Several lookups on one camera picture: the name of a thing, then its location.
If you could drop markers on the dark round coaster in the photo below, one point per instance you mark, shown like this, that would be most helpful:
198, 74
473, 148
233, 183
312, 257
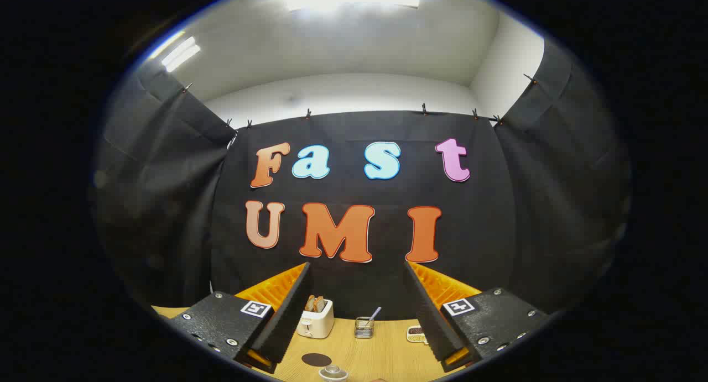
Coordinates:
316, 360

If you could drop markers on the small white rectangular dish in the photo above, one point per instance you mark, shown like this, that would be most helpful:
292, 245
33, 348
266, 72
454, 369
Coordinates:
415, 334

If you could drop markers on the white toaster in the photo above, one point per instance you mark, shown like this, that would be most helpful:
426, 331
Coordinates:
315, 324

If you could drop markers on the toast slice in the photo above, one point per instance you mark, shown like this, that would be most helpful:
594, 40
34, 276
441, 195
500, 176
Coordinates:
320, 304
310, 303

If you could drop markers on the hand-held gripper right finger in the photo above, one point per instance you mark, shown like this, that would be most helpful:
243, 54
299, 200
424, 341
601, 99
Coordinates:
428, 315

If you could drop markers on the metal spoon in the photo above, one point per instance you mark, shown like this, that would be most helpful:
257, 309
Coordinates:
375, 313

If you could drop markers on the clear juice bottle white label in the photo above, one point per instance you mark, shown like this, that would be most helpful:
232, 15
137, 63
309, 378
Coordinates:
333, 373

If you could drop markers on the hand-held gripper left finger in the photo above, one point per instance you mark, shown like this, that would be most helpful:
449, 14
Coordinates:
287, 315

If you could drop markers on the metal mesh holder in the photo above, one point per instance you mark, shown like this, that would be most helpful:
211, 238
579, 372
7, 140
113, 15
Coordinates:
364, 329

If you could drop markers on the wooden table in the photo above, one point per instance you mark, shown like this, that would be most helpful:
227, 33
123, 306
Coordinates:
387, 351

